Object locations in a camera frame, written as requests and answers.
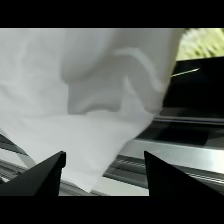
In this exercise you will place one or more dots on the silver frame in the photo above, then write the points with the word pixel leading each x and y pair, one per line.
pixel 176 156

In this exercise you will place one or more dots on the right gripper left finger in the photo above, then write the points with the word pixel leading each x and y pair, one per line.
pixel 40 180

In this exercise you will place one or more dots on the white garment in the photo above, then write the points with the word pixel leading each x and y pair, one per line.
pixel 83 100

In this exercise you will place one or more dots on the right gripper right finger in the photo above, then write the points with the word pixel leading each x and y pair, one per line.
pixel 170 180

